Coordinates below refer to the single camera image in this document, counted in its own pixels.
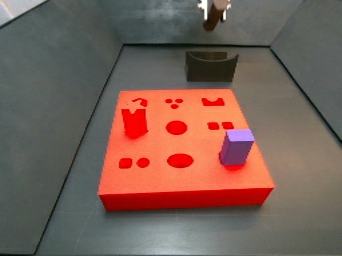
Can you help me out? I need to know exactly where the red shape sorter board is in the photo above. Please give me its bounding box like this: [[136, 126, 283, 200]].
[[97, 89, 273, 211]]

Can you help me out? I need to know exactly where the red star peg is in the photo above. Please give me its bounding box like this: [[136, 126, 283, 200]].
[[121, 109, 148, 139]]

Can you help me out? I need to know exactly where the purple rectangular block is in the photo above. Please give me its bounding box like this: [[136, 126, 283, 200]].
[[219, 129, 255, 166]]

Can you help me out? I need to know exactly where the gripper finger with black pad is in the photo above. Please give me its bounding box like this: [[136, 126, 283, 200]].
[[197, 0, 208, 20]]

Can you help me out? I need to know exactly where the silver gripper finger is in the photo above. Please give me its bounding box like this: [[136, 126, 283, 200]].
[[220, 0, 231, 22]]

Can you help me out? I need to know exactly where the black curved holder stand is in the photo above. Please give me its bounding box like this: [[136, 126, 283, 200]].
[[185, 51, 239, 82]]

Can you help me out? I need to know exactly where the brown hexagon peg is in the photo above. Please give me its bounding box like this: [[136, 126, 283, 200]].
[[203, 0, 227, 31]]

